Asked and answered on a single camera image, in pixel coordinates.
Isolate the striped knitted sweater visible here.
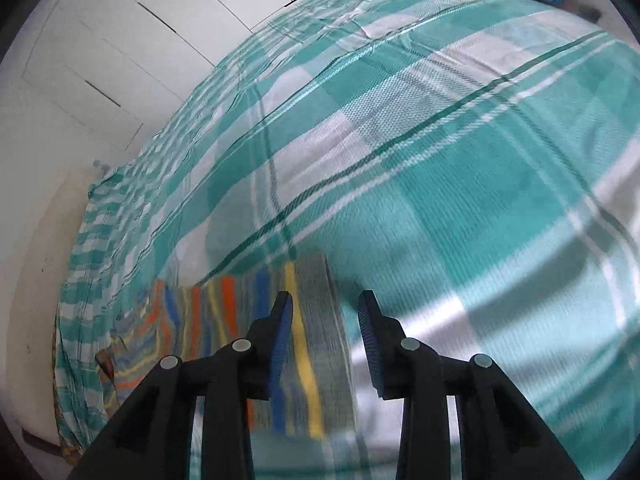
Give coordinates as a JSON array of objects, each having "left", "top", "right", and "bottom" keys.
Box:
[{"left": 97, "top": 252, "right": 358, "bottom": 438}]

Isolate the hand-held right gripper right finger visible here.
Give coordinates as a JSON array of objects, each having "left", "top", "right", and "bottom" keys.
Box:
[{"left": 356, "top": 289, "right": 586, "bottom": 480}]

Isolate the white wardrobe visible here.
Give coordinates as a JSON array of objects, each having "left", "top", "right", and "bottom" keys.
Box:
[{"left": 0, "top": 0, "right": 368, "bottom": 156}]

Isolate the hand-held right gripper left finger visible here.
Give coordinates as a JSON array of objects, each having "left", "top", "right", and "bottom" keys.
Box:
[{"left": 67, "top": 290, "right": 294, "bottom": 480}]

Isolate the teal plaid bed blanket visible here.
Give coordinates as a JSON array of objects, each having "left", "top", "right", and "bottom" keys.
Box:
[{"left": 52, "top": 0, "right": 640, "bottom": 480}]

